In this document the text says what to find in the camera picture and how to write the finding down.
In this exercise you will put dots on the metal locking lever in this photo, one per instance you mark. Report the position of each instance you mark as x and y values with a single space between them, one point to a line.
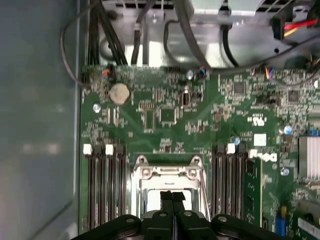
204 190

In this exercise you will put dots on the black-clipped RAM slot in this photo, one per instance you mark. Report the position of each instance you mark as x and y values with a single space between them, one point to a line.
240 187
100 187
219 187
121 187

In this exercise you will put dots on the green motherboard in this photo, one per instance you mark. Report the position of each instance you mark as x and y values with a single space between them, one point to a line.
175 130

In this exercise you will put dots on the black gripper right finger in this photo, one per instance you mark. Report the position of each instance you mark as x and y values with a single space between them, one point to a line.
190 225

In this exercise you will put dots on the silver CPU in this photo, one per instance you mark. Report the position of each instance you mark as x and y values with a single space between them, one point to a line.
153 201

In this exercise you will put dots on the metal socket cover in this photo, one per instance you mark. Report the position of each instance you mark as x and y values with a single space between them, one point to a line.
143 200

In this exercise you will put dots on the coin cell battery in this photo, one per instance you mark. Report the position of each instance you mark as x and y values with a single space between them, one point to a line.
120 93

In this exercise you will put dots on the silver drive cage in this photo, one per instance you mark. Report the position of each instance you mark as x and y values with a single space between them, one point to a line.
157 45

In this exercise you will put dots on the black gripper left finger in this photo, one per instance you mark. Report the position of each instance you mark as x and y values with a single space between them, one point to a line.
160 225

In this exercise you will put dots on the black PC case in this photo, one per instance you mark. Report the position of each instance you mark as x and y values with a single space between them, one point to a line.
37 125

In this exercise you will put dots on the silver finned heat sink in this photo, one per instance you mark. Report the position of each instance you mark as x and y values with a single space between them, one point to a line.
311 157

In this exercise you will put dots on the CPU socket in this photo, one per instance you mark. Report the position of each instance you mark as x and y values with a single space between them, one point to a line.
145 172

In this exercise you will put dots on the blue board connector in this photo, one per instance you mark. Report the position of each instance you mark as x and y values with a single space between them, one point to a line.
281 222

